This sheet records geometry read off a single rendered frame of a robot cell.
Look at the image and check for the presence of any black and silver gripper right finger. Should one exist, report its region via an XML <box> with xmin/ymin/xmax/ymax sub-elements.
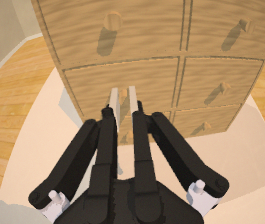
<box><xmin>129</xmin><ymin>86</ymin><xmax>230</xmax><ymax>224</ymax></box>

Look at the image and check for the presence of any small wooden chest of drawers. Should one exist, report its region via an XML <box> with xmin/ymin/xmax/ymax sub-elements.
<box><xmin>31</xmin><ymin>0</ymin><xmax>265</xmax><ymax>138</ymax></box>

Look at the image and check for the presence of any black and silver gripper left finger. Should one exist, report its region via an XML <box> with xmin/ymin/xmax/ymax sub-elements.
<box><xmin>28</xmin><ymin>88</ymin><xmax>120</xmax><ymax>224</ymax></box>

